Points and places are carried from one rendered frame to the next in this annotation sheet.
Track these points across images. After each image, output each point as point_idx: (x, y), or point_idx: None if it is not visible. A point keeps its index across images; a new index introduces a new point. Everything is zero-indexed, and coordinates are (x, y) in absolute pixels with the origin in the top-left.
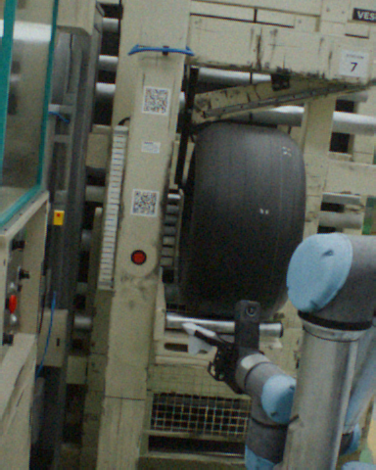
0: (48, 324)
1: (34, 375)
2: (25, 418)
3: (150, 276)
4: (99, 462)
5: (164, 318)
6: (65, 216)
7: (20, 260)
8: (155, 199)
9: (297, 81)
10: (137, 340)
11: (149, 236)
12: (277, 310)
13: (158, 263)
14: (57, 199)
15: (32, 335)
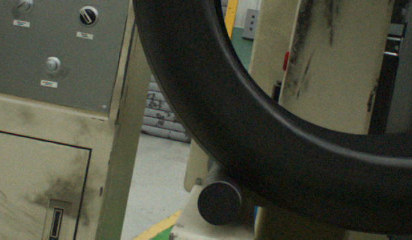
0: None
1: (82, 171)
2: (13, 194)
3: (281, 97)
4: None
5: (191, 143)
6: (401, 49)
7: (98, 3)
8: None
9: None
10: (255, 227)
11: (296, 17)
12: (218, 141)
13: (287, 70)
14: (403, 19)
15: (105, 119)
